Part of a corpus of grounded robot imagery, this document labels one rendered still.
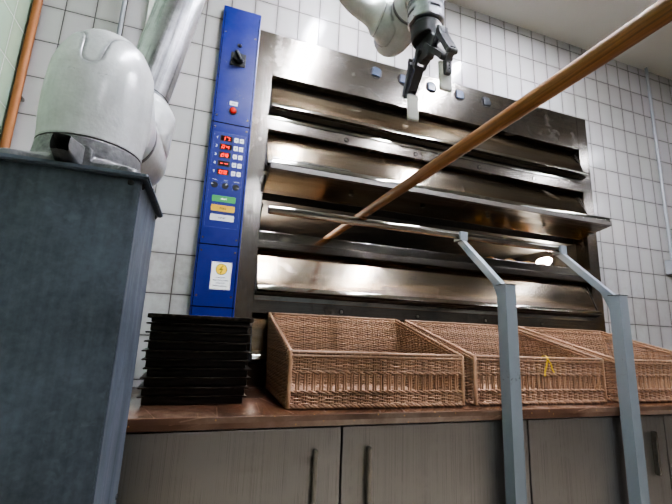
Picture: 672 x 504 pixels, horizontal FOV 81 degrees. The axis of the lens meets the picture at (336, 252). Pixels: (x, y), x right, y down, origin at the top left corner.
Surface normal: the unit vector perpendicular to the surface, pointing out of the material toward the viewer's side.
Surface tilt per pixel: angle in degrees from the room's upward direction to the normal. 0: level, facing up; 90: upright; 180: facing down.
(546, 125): 90
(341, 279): 70
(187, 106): 90
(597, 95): 90
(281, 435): 90
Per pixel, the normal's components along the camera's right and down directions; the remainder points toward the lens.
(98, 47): 0.34, -0.46
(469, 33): 0.32, -0.18
